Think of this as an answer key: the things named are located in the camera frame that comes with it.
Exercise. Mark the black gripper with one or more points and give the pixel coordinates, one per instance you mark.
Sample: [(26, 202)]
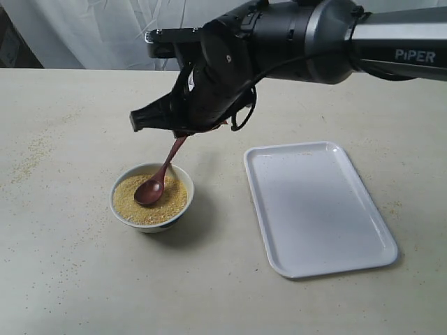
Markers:
[(209, 90)]

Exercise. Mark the brown wooden spoon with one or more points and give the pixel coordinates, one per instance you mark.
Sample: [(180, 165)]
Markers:
[(151, 190)]

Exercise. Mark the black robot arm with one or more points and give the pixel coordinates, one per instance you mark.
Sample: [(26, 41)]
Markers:
[(395, 46)]

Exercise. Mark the yellow grain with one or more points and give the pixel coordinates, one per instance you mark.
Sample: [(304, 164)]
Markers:
[(171, 203)]

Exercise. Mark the white ceramic bowl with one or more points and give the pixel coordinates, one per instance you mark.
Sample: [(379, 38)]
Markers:
[(150, 168)]

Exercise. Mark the white backdrop cloth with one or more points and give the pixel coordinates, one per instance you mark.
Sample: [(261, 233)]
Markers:
[(111, 34)]

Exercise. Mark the white rectangular plastic tray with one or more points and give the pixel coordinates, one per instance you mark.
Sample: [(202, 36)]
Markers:
[(315, 214)]

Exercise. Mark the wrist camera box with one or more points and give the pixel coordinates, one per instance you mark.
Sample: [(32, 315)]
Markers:
[(182, 44)]

